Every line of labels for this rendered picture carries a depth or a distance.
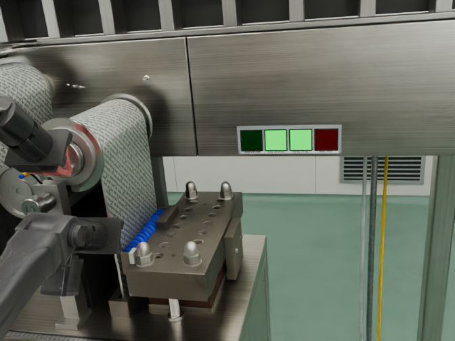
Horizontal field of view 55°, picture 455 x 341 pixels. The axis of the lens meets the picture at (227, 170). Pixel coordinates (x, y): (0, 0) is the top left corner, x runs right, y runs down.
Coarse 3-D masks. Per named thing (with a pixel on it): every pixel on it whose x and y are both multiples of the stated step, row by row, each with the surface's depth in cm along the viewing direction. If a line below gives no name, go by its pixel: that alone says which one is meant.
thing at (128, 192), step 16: (128, 160) 95; (144, 160) 104; (112, 176) 88; (128, 176) 95; (144, 176) 104; (112, 192) 88; (128, 192) 95; (144, 192) 104; (112, 208) 88; (128, 208) 95; (144, 208) 104; (128, 224) 95; (144, 224) 104; (128, 240) 95
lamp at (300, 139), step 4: (292, 132) 106; (296, 132) 106; (300, 132) 105; (304, 132) 105; (308, 132) 105; (292, 136) 106; (296, 136) 106; (300, 136) 106; (304, 136) 106; (308, 136) 105; (292, 140) 107; (296, 140) 106; (300, 140) 106; (304, 140) 106; (308, 140) 106; (292, 144) 107; (296, 144) 107; (300, 144) 106; (304, 144) 106; (308, 144) 106; (292, 148) 107; (296, 148) 107; (300, 148) 107; (304, 148) 107; (308, 148) 106
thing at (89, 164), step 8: (56, 128) 81; (64, 128) 81; (72, 136) 81; (80, 136) 81; (80, 144) 81; (88, 144) 81; (88, 152) 82; (88, 160) 82; (88, 168) 83; (56, 176) 85; (80, 176) 84; (88, 176) 83; (72, 184) 85
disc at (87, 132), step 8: (48, 120) 82; (56, 120) 82; (64, 120) 81; (72, 120) 81; (48, 128) 82; (72, 128) 81; (80, 128) 81; (88, 136) 81; (96, 144) 82; (96, 152) 82; (96, 160) 83; (96, 168) 83; (48, 176) 86; (96, 176) 84; (80, 184) 85; (88, 184) 85
